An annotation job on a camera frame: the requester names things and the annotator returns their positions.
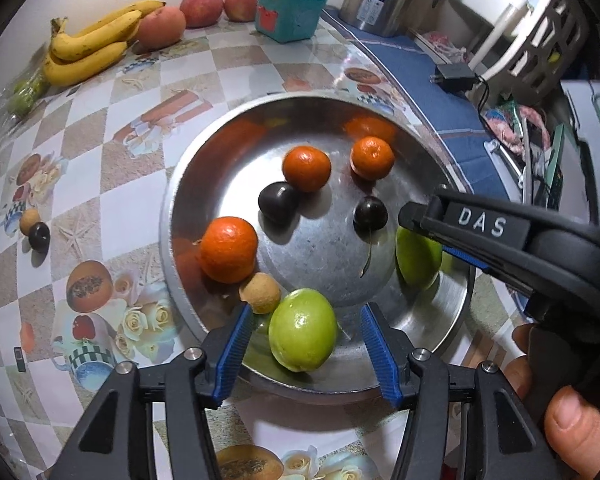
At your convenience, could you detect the small green guava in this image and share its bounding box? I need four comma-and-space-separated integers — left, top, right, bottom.
396, 226, 442, 290

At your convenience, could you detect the large green guava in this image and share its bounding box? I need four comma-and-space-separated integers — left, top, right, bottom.
268, 288, 338, 373

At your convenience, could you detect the brown longan fruit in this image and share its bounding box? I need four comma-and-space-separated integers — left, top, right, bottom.
238, 272, 282, 315

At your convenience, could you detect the dark plum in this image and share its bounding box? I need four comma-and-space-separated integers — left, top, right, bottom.
353, 195, 388, 236
258, 181, 300, 226
28, 221, 50, 254

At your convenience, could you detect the orange tangerine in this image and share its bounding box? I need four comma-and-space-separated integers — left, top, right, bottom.
198, 217, 259, 284

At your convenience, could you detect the person right hand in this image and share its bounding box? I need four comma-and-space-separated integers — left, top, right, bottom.
504, 324, 600, 479

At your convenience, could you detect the tangerine in tray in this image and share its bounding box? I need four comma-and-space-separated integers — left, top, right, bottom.
282, 145, 332, 193
350, 136, 396, 181

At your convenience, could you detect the black power adapter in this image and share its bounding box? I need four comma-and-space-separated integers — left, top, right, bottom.
430, 63, 478, 93

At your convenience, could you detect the checkered plastic tablecloth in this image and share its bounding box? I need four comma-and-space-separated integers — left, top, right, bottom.
0, 20, 506, 479

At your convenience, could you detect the white plastic laundry basket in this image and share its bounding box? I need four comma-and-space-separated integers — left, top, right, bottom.
468, 0, 588, 101

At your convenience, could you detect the round steel tray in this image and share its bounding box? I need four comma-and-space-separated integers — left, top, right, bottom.
160, 91, 475, 405

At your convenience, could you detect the teal plastic basket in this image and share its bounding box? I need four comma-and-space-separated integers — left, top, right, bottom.
254, 0, 327, 44

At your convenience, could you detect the red apple far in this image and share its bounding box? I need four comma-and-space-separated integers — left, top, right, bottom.
224, 0, 258, 23

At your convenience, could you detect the red apple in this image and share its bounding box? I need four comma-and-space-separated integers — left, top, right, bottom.
136, 6, 186, 50
180, 0, 224, 28
224, 0, 258, 23

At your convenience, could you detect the clear plastic fruit box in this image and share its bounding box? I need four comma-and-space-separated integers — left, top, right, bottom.
0, 66, 50, 139

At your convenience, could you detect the red apple middle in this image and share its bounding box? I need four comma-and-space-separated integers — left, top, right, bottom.
180, 0, 224, 28

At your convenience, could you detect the red apple front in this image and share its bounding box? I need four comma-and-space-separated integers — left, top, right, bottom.
136, 6, 186, 50

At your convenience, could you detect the yellow banana bunch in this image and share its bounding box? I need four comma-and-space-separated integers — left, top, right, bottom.
42, 0, 166, 87

